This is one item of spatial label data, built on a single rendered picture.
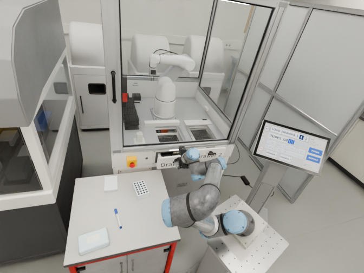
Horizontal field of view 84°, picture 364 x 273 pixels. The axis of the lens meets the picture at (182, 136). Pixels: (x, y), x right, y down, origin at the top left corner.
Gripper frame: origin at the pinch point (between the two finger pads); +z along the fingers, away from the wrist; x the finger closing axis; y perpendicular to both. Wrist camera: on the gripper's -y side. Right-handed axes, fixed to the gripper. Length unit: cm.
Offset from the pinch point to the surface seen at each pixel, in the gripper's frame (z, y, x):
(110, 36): -59, -55, -44
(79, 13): 152, -298, -89
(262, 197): 33, 38, 91
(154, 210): -2.7, 31.1, -22.1
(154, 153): 6.2, -9.2, -15.7
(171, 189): 47, 17, 4
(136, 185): 5.3, 13.0, -31.1
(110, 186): 10, 11, -49
